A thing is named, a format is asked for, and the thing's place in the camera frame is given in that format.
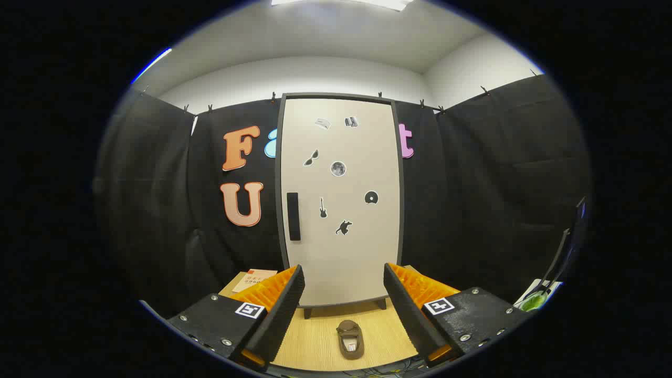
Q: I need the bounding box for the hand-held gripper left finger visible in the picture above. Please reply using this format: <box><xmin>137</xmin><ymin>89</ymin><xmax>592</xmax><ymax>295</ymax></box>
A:
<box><xmin>167</xmin><ymin>264</ymin><xmax>306</xmax><ymax>371</ymax></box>

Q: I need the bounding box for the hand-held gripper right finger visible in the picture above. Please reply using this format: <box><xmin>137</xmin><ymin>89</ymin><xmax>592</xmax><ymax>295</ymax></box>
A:
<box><xmin>383</xmin><ymin>262</ymin><xmax>532</xmax><ymax>368</ymax></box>

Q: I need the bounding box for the brown fuzzy shoe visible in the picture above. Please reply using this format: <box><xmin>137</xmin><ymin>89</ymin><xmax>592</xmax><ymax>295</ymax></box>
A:
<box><xmin>336</xmin><ymin>319</ymin><xmax>365</xmax><ymax>360</ymax></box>

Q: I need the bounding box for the beige shoe cabinet door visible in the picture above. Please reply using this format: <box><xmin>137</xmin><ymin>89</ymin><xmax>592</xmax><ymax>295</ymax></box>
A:
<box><xmin>280</xmin><ymin>98</ymin><xmax>402</xmax><ymax>308</ymax></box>

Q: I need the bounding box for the dark grey shoe cabinet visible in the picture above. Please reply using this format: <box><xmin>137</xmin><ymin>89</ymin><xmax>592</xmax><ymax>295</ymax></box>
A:
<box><xmin>275</xmin><ymin>93</ymin><xmax>405</xmax><ymax>319</ymax></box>

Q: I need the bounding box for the beige book with red print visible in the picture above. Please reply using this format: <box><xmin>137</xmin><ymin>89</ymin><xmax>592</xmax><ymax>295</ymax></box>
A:
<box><xmin>232</xmin><ymin>269</ymin><xmax>278</xmax><ymax>293</ymax></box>

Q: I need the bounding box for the round dish with green content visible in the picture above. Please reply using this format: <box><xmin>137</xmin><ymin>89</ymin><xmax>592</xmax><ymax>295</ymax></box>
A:
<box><xmin>517</xmin><ymin>290</ymin><xmax>549</xmax><ymax>311</ymax></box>

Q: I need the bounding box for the black backdrop cloth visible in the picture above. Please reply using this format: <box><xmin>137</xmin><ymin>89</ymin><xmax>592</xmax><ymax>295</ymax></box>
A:
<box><xmin>94</xmin><ymin>73</ymin><xmax>591</xmax><ymax>321</ymax></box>

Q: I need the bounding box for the black computer monitor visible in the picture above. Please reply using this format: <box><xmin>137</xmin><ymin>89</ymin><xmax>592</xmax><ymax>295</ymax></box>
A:
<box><xmin>543</xmin><ymin>197</ymin><xmax>587</xmax><ymax>295</ymax></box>

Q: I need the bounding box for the row of black cloth clips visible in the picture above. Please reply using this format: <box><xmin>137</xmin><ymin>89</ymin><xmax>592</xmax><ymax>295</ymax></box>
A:
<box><xmin>141</xmin><ymin>86</ymin><xmax>540</xmax><ymax>115</ymax></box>

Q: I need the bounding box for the ceiling strip light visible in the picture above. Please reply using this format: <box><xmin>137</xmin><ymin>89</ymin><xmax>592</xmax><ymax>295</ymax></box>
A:
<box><xmin>131</xmin><ymin>47</ymin><xmax>173</xmax><ymax>85</ymax></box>

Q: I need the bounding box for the ceiling light panel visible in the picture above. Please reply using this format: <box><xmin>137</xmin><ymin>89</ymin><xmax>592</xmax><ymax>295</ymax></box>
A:
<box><xmin>270</xmin><ymin>0</ymin><xmax>415</xmax><ymax>12</ymax></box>

